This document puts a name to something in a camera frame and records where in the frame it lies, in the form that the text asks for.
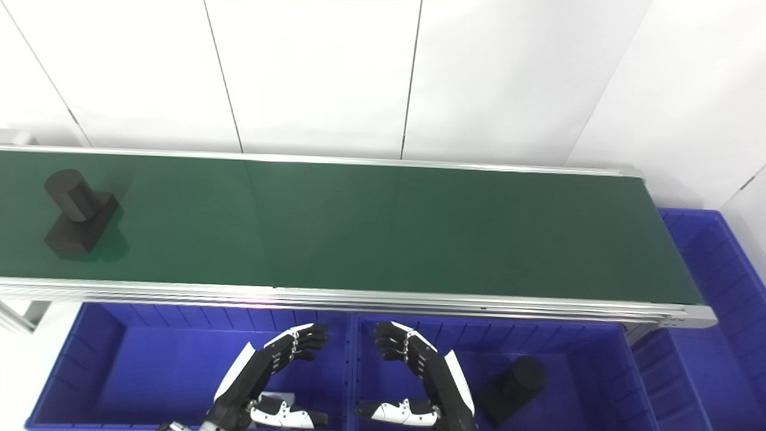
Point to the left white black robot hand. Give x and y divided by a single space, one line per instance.
251 371

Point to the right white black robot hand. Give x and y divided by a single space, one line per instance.
437 377

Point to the black cylinder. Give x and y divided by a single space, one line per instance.
75 221

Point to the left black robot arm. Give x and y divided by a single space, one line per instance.
206 426

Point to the green conveyor belt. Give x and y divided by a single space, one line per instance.
419 302
383 227

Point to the black cylinder part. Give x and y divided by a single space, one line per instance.
514 383

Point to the blue plastic bin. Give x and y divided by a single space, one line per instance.
149 377
586 383
712 335

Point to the aluminium conveyor leg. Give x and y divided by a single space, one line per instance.
21 314

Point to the grey conveyor motor box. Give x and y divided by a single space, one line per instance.
15 137

